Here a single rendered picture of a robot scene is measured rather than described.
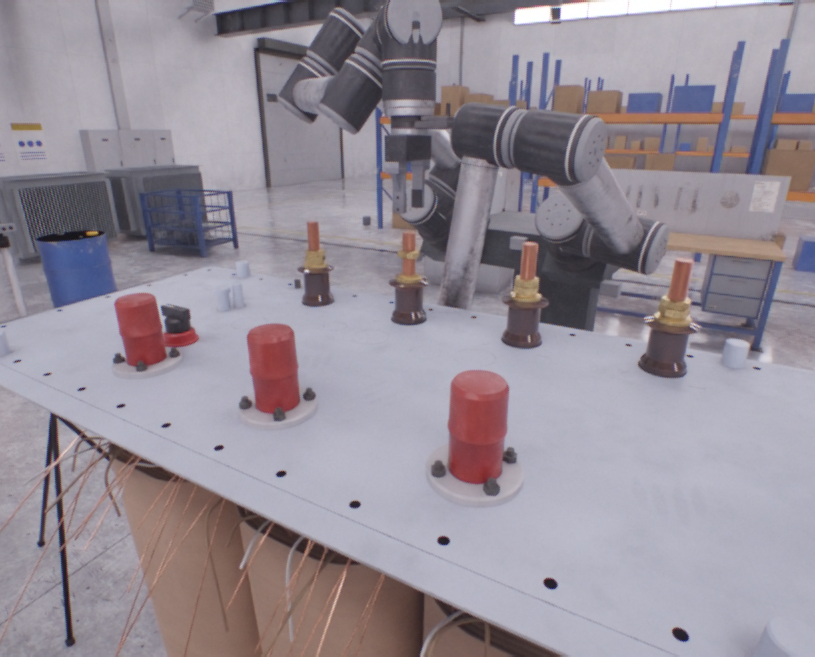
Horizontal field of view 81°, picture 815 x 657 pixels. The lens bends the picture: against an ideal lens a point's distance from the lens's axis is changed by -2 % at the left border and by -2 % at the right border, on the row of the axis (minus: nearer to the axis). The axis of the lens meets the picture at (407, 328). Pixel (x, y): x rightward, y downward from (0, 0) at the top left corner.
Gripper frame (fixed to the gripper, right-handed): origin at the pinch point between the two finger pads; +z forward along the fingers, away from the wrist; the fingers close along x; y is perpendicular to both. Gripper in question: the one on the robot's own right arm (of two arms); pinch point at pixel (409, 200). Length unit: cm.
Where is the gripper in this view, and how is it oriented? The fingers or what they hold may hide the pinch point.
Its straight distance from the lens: 108.3
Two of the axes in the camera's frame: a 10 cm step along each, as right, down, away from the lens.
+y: -9.0, -1.6, 4.0
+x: -4.3, 3.3, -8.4
